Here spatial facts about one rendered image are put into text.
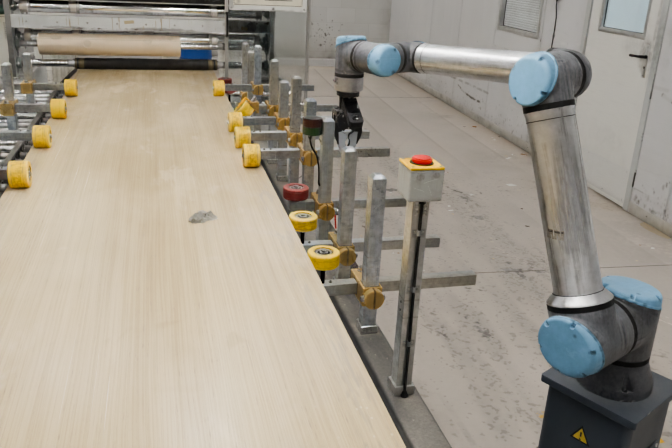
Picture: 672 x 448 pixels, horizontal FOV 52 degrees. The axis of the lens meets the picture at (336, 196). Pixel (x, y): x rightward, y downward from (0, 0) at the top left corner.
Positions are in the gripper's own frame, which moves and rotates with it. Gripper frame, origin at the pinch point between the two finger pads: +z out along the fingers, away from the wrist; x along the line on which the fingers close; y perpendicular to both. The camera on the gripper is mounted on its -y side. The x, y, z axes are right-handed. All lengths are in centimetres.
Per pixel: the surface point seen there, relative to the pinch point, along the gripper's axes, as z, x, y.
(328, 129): -9.9, 7.9, -6.4
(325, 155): -1.9, 8.4, -6.3
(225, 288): 11, 44, -66
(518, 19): -14, -281, 408
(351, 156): -8.6, 7.6, -31.3
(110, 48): -3, 82, 225
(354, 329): 31, 11, -54
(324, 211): 15.3, 8.6, -9.0
